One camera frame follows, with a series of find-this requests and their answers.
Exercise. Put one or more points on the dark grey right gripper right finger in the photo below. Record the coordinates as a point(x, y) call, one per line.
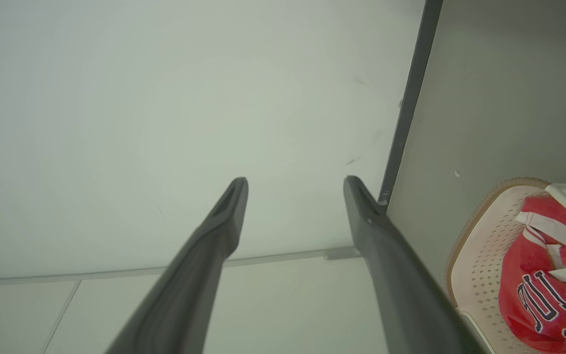
point(401, 295)

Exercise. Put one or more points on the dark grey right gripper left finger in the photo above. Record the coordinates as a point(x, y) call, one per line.
point(184, 295)

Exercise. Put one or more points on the red Bulls basketball jersey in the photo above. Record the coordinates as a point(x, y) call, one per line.
point(509, 295)

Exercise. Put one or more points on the red garment with white stripes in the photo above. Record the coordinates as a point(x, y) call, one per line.
point(543, 206)

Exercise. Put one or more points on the white perforated laundry basket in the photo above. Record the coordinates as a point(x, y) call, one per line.
point(479, 275)

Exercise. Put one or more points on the black baseboard strip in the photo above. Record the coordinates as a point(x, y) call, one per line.
point(410, 93)

